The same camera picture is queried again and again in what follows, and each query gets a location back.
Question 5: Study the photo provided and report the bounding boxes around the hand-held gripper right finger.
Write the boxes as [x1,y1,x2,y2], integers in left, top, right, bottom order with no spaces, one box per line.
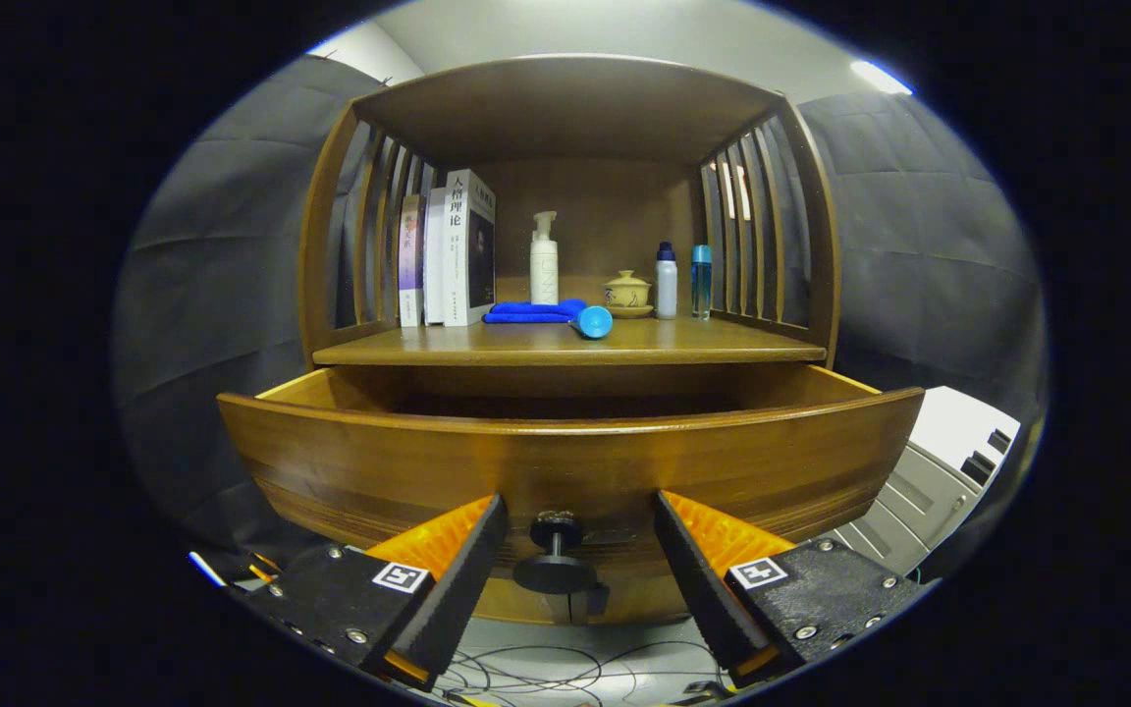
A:
[652,489,942,691]

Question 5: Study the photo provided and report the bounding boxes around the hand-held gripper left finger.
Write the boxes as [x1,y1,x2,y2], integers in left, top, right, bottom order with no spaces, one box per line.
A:
[232,493,510,693]

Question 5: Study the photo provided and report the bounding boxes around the wooden drawer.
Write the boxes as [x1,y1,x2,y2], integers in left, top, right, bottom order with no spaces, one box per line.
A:
[217,363,926,596]

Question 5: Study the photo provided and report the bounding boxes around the wooden countertop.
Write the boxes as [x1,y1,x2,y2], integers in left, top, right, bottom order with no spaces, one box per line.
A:
[312,316,828,368]

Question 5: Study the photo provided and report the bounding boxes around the wooden cabinet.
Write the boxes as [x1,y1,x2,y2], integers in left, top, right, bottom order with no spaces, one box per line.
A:
[297,54,841,629]

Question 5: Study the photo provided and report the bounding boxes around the white grey appliance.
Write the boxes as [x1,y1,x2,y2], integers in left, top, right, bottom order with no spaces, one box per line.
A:
[821,386,1021,580]

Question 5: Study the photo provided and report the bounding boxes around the blue folded cloth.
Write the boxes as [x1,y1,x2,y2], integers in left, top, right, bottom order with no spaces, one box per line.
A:
[482,299,588,325]

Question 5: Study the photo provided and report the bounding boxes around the clear blue bottle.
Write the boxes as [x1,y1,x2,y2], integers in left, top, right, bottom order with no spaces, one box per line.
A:
[691,245,713,321]

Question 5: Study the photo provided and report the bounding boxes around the beige lidded tea cup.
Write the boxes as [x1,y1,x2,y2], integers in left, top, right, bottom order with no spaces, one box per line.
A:
[603,270,655,319]

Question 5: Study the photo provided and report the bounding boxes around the white bottle with blue cap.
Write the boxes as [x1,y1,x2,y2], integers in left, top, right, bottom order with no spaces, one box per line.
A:
[656,242,678,320]

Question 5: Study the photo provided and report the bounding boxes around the purple book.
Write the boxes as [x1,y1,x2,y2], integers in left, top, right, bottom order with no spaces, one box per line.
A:
[398,193,427,328]

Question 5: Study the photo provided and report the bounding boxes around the white pump bottle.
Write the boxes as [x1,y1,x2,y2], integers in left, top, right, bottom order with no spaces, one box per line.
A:
[529,211,560,305]

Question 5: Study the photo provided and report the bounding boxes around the white book with portrait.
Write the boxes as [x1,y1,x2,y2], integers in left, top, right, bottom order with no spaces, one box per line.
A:
[443,169,498,327]

